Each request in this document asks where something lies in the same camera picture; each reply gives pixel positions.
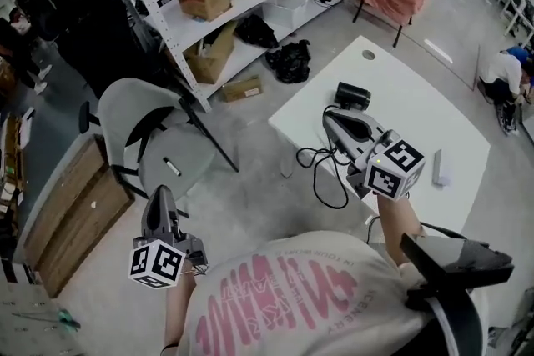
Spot black cabinet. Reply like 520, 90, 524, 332
53, 0, 141, 99

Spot white plastic bin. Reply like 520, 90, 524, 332
261, 0, 310, 32

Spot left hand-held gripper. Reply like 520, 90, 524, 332
128, 185, 209, 289

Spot green handled tool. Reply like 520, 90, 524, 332
57, 307, 82, 333

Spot person's white printed shirt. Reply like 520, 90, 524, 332
177, 231, 435, 356

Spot black cable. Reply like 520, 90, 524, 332
296, 136, 350, 210

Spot brown wooden panels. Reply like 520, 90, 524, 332
23, 133, 136, 299

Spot black office chair armrest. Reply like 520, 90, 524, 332
399, 223, 515, 356

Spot grey rectangular box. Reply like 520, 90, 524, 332
431, 148, 454, 187

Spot black cylindrical item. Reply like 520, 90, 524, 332
334, 81, 372, 112

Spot person's right forearm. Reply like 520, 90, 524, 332
376, 193, 423, 266

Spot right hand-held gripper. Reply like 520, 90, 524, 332
322, 106, 426, 202

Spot black marker pen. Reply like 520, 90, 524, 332
162, 156, 183, 178

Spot black plastic bag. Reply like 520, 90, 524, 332
234, 13, 280, 51
264, 39, 312, 85

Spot flat cardboard box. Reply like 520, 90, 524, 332
219, 74, 264, 103

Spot white table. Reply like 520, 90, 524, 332
268, 35, 492, 234

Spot grey chair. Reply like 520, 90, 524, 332
78, 78, 240, 201

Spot tall cardboard box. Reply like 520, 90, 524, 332
183, 20, 238, 85

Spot person's left forearm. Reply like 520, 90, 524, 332
159, 271, 198, 356

